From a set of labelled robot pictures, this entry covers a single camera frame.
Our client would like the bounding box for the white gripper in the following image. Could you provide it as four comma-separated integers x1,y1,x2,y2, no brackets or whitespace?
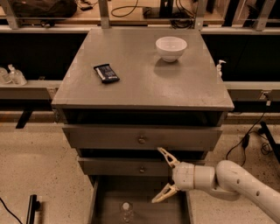
151,147,195,203

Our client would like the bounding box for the clear plastic water bottle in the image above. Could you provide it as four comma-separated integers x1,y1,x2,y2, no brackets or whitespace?
120,201,134,224

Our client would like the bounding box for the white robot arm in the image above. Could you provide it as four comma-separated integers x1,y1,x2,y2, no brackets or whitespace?
151,147,280,224

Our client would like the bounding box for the bottom open grey drawer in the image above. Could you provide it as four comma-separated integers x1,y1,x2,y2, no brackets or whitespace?
89,176,191,224

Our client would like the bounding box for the middle grey drawer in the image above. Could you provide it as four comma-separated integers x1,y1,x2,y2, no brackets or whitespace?
78,157,172,177

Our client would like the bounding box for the grey drawer cabinet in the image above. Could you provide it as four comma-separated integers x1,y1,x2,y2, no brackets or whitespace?
52,27,234,165

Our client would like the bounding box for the top grey drawer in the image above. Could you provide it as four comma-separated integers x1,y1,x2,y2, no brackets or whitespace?
63,125,222,151

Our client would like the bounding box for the clear sanitizer bottle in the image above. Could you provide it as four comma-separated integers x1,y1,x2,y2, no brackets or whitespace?
8,64,27,86

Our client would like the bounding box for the clear round bottle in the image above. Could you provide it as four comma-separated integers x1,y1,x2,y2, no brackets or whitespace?
0,67,11,84

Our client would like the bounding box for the black table leg right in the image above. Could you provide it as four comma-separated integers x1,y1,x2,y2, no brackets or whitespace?
260,122,280,164

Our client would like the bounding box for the white ceramic bowl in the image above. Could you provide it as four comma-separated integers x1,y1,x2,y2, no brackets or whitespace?
156,37,187,62

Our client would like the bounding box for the black stand foot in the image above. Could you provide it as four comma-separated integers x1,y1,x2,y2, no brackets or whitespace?
25,194,41,224

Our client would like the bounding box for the black bag on shelf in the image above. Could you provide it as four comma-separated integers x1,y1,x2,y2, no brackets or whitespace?
10,0,77,18

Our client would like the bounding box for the black floor power cable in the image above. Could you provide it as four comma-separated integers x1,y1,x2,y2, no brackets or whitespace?
226,100,274,169

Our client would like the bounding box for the black cable bundle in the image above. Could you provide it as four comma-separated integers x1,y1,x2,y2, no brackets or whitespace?
170,0,196,30

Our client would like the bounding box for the black cable bottom left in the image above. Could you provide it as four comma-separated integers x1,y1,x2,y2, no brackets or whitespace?
0,197,24,224

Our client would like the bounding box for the black cable on shelf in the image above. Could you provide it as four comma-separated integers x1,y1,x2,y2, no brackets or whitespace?
110,0,140,18

